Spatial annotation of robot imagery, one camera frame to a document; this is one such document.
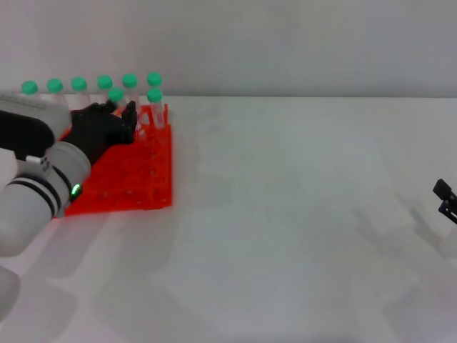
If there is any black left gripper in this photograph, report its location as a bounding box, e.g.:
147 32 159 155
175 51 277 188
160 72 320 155
66 100 139 167

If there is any orange plastic test tube rack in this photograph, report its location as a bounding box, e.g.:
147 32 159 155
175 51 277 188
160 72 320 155
59 103 174 217

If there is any green-capped clear test tube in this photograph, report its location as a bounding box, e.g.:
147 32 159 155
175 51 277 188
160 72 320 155
70 76 89 108
20 80 40 97
146 88 167 129
121 73 141 108
146 71 164 90
46 78 65 104
108 88 126 109
96 74 114 105

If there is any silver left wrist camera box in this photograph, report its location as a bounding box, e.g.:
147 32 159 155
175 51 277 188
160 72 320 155
0 91 74 159

